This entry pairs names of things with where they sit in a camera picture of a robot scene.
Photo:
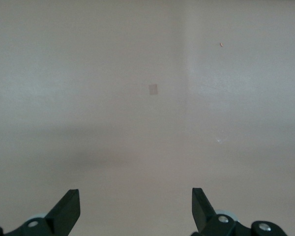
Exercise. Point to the brown tape patch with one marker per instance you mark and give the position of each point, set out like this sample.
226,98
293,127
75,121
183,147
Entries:
153,89

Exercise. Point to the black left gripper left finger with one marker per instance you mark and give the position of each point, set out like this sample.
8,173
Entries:
64,216

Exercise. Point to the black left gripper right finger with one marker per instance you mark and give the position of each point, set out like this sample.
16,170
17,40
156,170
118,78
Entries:
204,216

